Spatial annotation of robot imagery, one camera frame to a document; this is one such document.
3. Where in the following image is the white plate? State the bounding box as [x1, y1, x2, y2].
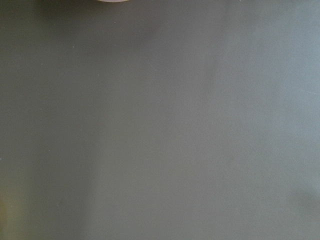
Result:
[98, 0, 128, 3]

